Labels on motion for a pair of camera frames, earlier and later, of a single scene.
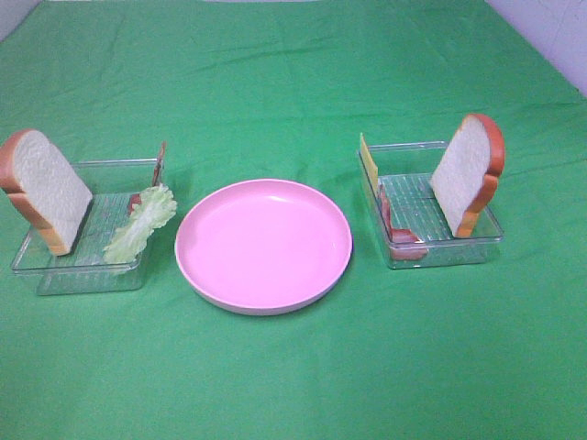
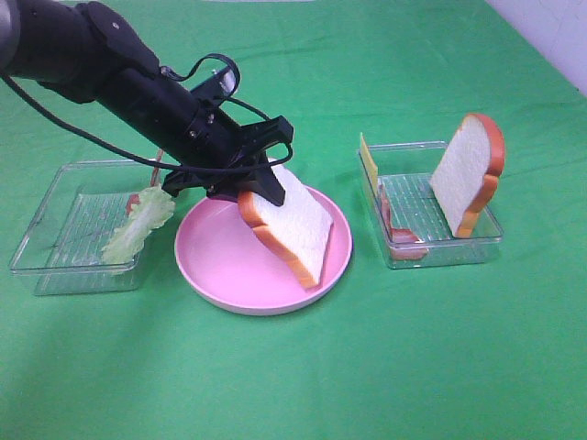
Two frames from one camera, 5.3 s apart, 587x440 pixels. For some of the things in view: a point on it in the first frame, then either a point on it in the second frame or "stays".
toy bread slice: [48, 191] → [299, 231]
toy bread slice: [466, 179] stays
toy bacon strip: [136, 199] stays
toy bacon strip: [404, 244] stays
